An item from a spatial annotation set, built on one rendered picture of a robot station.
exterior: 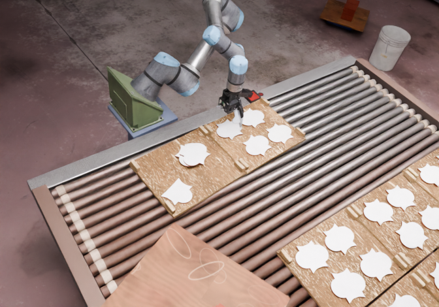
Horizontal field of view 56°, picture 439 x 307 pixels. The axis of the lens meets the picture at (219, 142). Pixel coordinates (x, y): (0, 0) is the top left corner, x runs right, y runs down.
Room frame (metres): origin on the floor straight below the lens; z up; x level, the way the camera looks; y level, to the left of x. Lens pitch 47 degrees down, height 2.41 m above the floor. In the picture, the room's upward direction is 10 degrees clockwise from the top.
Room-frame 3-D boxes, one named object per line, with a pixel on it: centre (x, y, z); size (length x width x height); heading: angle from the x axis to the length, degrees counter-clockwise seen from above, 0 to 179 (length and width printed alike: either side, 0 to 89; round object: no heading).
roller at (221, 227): (1.23, -0.40, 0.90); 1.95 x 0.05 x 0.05; 133
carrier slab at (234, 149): (1.48, -0.17, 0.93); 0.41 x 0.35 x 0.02; 136
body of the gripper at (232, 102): (1.45, -0.02, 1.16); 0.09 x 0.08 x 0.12; 136
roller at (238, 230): (1.19, -0.43, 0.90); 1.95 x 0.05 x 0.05; 133
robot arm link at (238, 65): (1.45, -0.02, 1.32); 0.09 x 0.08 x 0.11; 9
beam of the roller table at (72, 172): (1.65, -0.01, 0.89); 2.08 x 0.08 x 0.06; 133
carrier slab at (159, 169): (1.18, 0.12, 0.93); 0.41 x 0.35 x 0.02; 137
